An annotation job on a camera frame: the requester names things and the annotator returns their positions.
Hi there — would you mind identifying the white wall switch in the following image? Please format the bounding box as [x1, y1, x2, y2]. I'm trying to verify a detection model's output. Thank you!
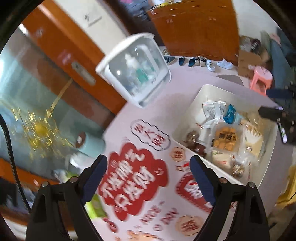
[83, 10, 102, 28]

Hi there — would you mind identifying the gold ornament decoration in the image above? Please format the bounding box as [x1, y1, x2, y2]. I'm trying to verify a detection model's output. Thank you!
[11, 78, 74, 158]

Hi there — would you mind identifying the white cosmetic organizer case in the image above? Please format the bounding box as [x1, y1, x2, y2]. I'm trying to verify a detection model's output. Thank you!
[95, 33, 171, 108]

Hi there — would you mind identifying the white printed snack packet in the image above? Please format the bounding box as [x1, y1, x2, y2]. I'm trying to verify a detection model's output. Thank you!
[202, 101, 226, 128]

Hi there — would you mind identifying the cardboard box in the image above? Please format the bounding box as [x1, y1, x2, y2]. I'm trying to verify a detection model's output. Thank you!
[238, 50, 263, 79]

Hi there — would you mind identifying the light blue canister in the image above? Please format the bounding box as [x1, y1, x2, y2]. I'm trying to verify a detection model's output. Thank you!
[75, 132, 105, 159]

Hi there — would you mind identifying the white plastic storage bin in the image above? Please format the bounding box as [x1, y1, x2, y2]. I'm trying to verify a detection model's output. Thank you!
[173, 84, 276, 186]

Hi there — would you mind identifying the brown cracker snack packet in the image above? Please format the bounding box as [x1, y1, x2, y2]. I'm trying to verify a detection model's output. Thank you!
[213, 126, 238, 151]

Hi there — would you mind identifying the green tissue box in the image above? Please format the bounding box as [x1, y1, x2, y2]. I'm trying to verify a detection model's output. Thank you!
[84, 193, 107, 219]

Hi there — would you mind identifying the pink plastic stool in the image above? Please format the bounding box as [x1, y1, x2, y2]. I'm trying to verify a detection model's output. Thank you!
[250, 66, 273, 96]

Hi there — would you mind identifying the wooden wardrobe cabinet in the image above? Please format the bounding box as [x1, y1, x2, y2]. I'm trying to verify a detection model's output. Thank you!
[147, 0, 239, 65]

